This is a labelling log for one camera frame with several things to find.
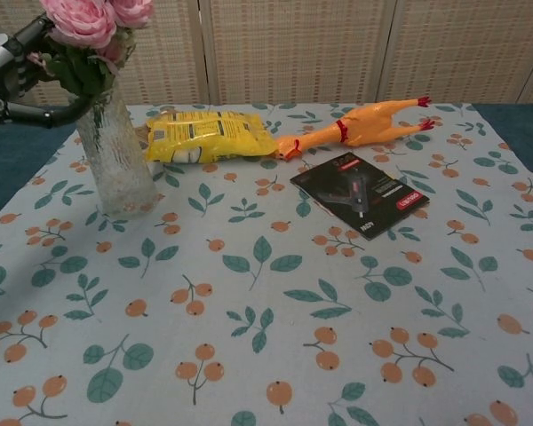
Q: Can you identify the yellow snack bag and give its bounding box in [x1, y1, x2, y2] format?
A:
[142, 110, 278, 165]

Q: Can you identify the clear textured glass vase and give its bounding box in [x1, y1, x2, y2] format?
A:
[76, 86, 158, 219]

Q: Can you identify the pink rose bouquet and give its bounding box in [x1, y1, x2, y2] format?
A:
[28, 0, 156, 104]

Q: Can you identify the black glue gun box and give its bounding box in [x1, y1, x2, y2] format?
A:
[290, 152, 431, 242]

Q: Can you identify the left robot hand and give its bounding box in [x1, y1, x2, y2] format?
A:
[0, 12, 98, 130]

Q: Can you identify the woven folding screen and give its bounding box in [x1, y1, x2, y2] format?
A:
[0, 0, 533, 113]

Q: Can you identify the fruit and leaf print tablecloth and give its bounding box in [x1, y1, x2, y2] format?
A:
[0, 102, 533, 426]

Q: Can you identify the orange rubber chicken toy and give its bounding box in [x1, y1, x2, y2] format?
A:
[273, 96, 437, 162]

